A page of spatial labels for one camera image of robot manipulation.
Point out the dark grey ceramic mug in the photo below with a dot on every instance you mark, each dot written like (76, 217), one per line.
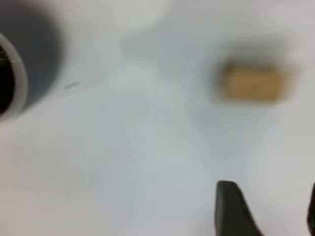
(37, 54)

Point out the arched wooden block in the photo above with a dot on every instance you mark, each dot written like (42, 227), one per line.
(254, 82)

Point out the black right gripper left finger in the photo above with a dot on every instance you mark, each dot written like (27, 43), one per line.
(231, 214)

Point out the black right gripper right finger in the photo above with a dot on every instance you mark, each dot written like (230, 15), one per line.
(312, 216)

